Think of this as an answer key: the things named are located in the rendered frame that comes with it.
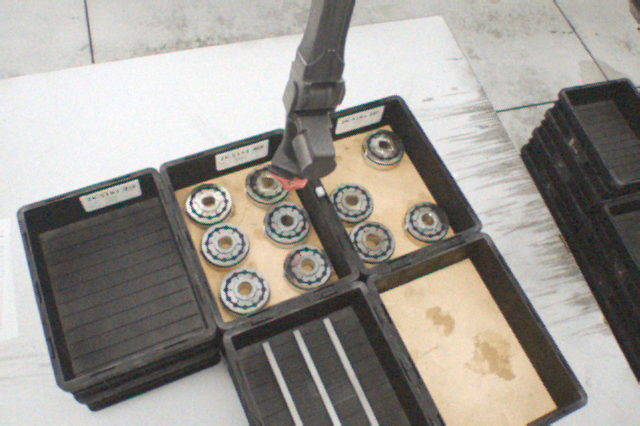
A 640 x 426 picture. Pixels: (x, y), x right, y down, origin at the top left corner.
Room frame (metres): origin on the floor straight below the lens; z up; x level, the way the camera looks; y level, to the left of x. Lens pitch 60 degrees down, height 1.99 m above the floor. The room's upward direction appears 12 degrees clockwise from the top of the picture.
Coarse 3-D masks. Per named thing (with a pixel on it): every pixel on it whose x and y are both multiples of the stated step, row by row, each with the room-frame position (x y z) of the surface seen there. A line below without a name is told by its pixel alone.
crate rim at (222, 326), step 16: (224, 144) 0.73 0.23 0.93; (240, 144) 0.74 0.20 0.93; (176, 160) 0.66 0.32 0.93; (192, 160) 0.67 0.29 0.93; (160, 176) 0.62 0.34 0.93; (176, 208) 0.55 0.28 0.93; (320, 208) 0.62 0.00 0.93; (192, 240) 0.49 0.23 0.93; (336, 240) 0.55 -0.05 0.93; (192, 256) 0.46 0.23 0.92; (352, 272) 0.49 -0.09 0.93; (208, 288) 0.40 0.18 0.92; (320, 288) 0.44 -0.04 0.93; (208, 304) 0.36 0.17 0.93; (272, 304) 0.39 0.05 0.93; (288, 304) 0.40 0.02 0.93; (240, 320) 0.35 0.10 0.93
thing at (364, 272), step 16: (400, 96) 0.97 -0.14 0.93; (336, 112) 0.88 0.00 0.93; (352, 112) 0.89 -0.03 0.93; (416, 128) 0.88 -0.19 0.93; (432, 144) 0.85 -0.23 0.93; (448, 176) 0.77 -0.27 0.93; (464, 208) 0.70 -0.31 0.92; (336, 224) 0.59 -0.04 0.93; (480, 224) 0.66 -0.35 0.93; (448, 240) 0.61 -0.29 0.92; (352, 256) 0.52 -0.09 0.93; (400, 256) 0.55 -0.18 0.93; (416, 256) 0.55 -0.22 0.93; (368, 272) 0.50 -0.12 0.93
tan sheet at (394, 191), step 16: (384, 128) 0.95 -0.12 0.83; (336, 144) 0.86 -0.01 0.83; (352, 144) 0.88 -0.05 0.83; (336, 160) 0.82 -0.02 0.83; (352, 160) 0.83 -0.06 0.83; (336, 176) 0.77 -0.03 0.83; (352, 176) 0.78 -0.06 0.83; (368, 176) 0.79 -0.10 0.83; (384, 176) 0.80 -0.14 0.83; (400, 176) 0.81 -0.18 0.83; (416, 176) 0.82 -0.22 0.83; (384, 192) 0.76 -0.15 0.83; (400, 192) 0.77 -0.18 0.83; (416, 192) 0.77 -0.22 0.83; (384, 208) 0.71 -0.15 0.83; (400, 208) 0.72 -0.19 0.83; (384, 224) 0.67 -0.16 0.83; (400, 224) 0.68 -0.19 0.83; (400, 240) 0.64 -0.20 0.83
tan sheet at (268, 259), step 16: (224, 176) 0.71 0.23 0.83; (240, 176) 0.72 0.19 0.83; (176, 192) 0.64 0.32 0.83; (240, 192) 0.68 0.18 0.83; (240, 208) 0.64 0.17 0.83; (256, 208) 0.64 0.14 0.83; (192, 224) 0.57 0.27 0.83; (240, 224) 0.60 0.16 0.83; (256, 224) 0.60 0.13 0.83; (288, 224) 0.62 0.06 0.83; (256, 240) 0.56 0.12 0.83; (256, 256) 0.53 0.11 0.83; (272, 256) 0.53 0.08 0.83; (208, 272) 0.47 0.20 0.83; (224, 272) 0.47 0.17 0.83; (272, 272) 0.50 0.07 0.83; (272, 288) 0.46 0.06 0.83; (288, 288) 0.47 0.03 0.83; (224, 320) 0.37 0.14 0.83
